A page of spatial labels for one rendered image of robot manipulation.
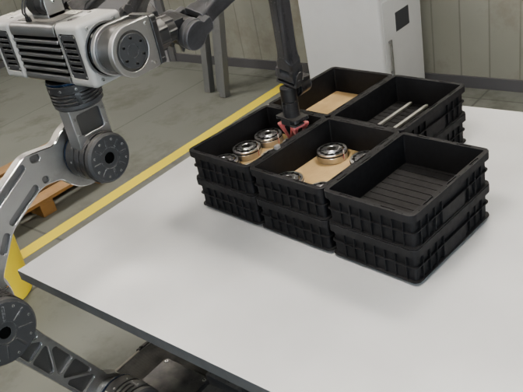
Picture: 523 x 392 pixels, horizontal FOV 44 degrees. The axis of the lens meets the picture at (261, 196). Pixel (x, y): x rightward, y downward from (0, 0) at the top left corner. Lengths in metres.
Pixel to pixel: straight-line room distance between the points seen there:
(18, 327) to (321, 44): 3.15
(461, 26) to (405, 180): 2.74
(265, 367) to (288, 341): 0.10
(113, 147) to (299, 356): 0.75
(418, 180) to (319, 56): 2.55
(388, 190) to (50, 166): 0.97
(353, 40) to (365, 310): 2.76
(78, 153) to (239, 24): 4.07
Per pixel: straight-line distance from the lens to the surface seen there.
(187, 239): 2.20
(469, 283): 1.83
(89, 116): 1.83
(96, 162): 1.81
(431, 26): 4.78
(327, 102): 2.66
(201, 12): 1.71
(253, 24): 5.68
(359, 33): 4.25
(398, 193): 1.98
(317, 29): 4.42
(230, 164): 2.09
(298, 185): 1.90
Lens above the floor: 1.85
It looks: 29 degrees down
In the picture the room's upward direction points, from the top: 12 degrees counter-clockwise
